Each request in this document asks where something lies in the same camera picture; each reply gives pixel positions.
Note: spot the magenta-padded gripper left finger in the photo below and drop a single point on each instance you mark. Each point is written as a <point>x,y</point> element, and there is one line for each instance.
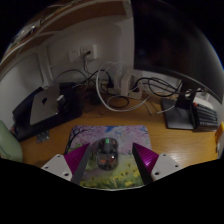
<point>58,165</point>

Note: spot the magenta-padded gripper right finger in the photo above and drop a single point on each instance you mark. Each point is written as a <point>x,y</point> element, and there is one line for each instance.
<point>165,165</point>

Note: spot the transparent computer mouse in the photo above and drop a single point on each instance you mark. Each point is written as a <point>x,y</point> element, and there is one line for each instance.
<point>106,154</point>

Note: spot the floral printed mouse pad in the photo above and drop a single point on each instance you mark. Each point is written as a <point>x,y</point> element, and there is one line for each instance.
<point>130,136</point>

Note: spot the pale green rounded object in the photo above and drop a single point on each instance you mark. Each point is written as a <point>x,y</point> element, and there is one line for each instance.
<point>9,145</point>

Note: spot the silver mini computer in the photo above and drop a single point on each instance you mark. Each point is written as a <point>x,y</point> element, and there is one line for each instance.
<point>45,106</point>

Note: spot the black mechanical keyboard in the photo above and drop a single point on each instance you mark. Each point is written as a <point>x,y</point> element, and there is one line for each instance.
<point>205,116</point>

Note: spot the white power strip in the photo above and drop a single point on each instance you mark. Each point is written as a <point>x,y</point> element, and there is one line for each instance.
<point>128,83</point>

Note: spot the black computer monitor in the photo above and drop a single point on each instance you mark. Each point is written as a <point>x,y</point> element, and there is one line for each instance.
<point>173,40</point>

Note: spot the white wall socket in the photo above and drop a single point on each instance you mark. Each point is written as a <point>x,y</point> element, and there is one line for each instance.
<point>89,51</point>
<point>73,55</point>

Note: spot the wooden wall shelf unit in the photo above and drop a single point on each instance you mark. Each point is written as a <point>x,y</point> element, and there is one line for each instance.
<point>83,11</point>

